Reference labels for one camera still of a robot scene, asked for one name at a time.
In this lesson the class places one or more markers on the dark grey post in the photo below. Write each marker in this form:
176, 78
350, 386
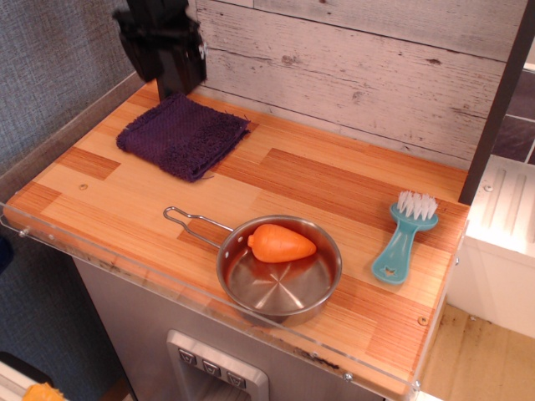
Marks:
506, 88
168, 87

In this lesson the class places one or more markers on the teal dish brush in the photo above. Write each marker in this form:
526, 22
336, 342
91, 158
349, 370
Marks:
413, 212

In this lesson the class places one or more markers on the small steel saucepan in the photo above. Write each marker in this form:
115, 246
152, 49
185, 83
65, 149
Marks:
289, 292

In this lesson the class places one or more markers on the dark grey right post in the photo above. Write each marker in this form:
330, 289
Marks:
506, 88

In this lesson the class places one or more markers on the clear acrylic guard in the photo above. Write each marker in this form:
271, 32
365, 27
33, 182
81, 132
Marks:
60, 141
140, 303

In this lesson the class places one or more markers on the orange and black floor object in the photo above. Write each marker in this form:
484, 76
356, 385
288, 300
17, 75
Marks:
42, 392

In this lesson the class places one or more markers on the silver cabinet button panel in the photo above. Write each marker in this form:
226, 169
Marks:
205, 373

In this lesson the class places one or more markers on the dark grey left post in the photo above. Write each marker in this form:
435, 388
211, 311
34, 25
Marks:
168, 87

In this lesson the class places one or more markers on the white toy sink unit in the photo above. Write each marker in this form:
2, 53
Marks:
494, 274

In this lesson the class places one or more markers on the clear acrylic left guard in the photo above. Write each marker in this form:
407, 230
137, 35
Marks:
60, 141

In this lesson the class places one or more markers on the orange plastic carrot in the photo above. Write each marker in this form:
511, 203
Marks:
276, 244

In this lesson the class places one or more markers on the purple terry cloth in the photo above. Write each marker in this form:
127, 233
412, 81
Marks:
182, 137

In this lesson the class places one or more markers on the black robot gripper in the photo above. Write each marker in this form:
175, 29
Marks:
144, 22

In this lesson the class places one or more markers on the clear acrylic front guard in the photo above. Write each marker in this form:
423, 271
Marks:
140, 303

